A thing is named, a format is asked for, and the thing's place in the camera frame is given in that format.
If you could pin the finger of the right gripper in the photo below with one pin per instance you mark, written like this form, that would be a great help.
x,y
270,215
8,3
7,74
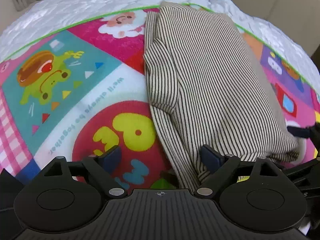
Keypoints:
x,y
299,132

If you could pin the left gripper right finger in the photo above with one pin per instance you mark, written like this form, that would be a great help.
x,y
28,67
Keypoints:
x,y
222,170

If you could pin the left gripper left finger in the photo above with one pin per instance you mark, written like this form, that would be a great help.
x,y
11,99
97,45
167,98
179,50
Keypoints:
x,y
99,170

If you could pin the beige striped knit garment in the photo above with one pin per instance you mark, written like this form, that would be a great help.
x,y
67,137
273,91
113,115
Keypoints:
x,y
206,87

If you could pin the white quilted mattress cover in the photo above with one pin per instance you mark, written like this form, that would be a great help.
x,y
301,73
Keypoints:
x,y
47,16

